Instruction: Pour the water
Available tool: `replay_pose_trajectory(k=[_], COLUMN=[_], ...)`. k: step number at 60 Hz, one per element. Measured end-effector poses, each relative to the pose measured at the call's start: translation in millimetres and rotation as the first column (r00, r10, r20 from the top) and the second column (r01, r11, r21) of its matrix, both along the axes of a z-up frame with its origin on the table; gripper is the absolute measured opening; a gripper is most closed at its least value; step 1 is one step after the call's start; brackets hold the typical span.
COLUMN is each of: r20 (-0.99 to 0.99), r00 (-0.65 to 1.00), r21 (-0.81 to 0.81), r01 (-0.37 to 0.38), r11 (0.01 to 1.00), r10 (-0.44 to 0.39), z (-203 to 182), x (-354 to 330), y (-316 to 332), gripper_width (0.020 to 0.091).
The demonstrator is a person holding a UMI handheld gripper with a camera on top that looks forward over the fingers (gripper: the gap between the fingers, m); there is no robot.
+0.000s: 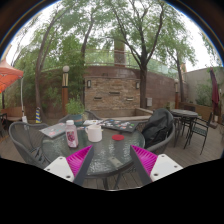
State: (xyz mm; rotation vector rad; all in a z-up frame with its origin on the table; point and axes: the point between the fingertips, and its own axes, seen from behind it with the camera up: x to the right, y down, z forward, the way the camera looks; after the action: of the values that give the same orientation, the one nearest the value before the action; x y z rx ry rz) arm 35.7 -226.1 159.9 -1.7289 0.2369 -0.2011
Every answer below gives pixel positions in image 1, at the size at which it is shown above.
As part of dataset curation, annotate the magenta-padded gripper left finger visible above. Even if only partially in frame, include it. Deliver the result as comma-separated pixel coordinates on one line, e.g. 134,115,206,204
43,144,96,187

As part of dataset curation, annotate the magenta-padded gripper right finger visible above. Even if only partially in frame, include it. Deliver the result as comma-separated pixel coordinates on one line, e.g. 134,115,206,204
129,144,184,186

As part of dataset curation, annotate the pink juice bottle white cap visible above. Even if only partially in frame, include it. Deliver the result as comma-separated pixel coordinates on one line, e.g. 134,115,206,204
64,119,80,149

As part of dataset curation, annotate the grey wicker chair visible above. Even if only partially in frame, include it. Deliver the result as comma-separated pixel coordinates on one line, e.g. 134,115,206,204
141,121,177,154
8,121,51,169
58,109,103,125

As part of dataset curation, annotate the silver laptop with stickers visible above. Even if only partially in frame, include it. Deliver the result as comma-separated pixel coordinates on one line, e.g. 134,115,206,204
39,122,68,139

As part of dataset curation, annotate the black backpack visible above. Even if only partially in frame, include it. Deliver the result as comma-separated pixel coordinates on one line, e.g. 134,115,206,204
141,108,175,149

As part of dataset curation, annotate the white ceramic mug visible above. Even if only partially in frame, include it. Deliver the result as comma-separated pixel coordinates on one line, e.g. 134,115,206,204
84,124,104,143

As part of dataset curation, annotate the dark metal chair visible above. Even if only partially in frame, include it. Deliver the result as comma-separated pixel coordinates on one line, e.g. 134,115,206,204
183,113,214,155

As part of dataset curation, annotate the flat round red coaster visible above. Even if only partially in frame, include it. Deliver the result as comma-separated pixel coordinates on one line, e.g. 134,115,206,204
111,133,126,142

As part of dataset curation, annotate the white sticker sheet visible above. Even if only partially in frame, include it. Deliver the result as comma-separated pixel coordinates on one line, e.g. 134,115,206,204
82,119,104,127

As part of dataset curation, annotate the blue yellow striped cone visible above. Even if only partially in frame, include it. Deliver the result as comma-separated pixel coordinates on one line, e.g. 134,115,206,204
35,106,42,124

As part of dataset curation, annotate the round dark patio table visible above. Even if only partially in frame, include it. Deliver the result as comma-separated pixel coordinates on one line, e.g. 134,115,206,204
170,108,200,148

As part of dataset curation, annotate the black laptop with stickers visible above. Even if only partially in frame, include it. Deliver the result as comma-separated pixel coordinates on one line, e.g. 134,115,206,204
99,118,139,133

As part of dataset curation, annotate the orange canopy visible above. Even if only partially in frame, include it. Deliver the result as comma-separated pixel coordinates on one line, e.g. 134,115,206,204
0,59,25,94

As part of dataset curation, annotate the lamp post with globe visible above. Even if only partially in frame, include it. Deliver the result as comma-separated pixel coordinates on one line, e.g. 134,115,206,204
61,65,71,116

